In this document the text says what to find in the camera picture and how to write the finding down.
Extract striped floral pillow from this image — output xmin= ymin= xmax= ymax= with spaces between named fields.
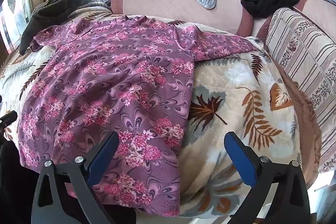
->
xmin=265 ymin=7 xmax=336 ymax=174

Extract stained glass window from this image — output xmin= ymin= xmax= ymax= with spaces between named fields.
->
xmin=0 ymin=0 xmax=32 ymax=51

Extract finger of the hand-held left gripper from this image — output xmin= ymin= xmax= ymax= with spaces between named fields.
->
xmin=0 ymin=111 xmax=18 ymax=128

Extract leaf-print fleece blanket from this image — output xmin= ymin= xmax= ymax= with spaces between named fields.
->
xmin=0 ymin=7 xmax=322 ymax=219

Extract pink pillow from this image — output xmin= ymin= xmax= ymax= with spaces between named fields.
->
xmin=110 ymin=0 xmax=254 ymax=37
xmin=293 ymin=0 xmax=336 ymax=21

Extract dark grey fleece garment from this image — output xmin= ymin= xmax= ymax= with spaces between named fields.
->
xmin=20 ymin=0 xmax=91 ymax=55

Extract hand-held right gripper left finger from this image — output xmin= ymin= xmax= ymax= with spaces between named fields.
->
xmin=31 ymin=132 xmax=120 ymax=224

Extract purple floral shirt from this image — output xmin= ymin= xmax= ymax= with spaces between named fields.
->
xmin=17 ymin=15 xmax=259 ymax=217

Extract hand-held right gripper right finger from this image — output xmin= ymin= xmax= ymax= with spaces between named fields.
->
xmin=224 ymin=132 xmax=315 ymax=224

